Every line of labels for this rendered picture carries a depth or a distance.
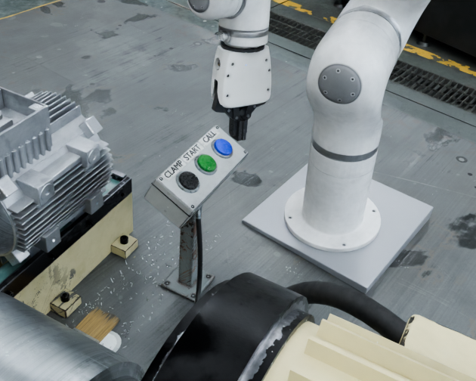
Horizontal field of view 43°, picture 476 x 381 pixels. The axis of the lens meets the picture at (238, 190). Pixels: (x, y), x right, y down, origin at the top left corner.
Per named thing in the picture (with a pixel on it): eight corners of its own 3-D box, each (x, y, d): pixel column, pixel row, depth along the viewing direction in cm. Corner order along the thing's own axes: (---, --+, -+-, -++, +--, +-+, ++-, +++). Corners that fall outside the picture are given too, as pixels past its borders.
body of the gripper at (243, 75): (228, 47, 98) (225, 113, 103) (280, 41, 103) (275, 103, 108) (205, 35, 104) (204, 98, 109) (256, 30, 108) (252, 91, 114)
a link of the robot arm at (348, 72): (385, 132, 112) (412, 7, 96) (360, 191, 99) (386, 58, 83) (322, 116, 115) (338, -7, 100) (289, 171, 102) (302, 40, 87)
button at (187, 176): (187, 198, 86) (192, 191, 85) (171, 184, 86) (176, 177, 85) (198, 187, 88) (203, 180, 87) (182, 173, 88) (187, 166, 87)
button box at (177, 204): (179, 230, 87) (194, 211, 84) (141, 197, 88) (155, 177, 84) (235, 170, 100) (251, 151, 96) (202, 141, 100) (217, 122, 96)
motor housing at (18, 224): (32, 284, 88) (13, 181, 76) (-63, 235, 94) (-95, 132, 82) (116, 209, 103) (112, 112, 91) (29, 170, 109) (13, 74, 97)
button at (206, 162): (205, 180, 90) (210, 173, 88) (190, 166, 90) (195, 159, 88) (215, 170, 92) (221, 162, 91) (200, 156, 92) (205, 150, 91)
